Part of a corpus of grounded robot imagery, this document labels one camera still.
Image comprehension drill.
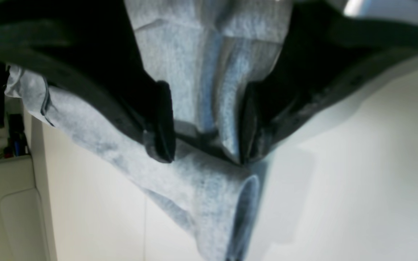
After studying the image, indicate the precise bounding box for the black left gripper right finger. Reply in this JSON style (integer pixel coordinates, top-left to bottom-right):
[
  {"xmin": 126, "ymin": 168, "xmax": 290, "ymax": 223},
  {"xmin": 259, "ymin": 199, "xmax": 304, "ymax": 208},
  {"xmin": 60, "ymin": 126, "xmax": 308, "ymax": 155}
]
[{"xmin": 239, "ymin": 83, "xmax": 273, "ymax": 165}]

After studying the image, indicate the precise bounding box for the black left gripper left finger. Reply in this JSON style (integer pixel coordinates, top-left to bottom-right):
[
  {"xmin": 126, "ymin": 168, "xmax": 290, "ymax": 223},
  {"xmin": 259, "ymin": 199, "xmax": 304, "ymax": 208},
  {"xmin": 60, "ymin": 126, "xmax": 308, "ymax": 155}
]
[{"xmin": 143, "ymin": 81, "xmax": 176, "ymax": 163}]

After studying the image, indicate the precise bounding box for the grey T-shirt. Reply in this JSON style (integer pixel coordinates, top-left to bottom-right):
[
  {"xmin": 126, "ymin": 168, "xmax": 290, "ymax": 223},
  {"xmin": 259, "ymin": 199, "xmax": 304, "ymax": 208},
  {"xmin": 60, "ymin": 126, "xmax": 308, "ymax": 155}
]
[{"xmin": 5, "ymin": 0, "xmax": 292, "ymax": 261}]

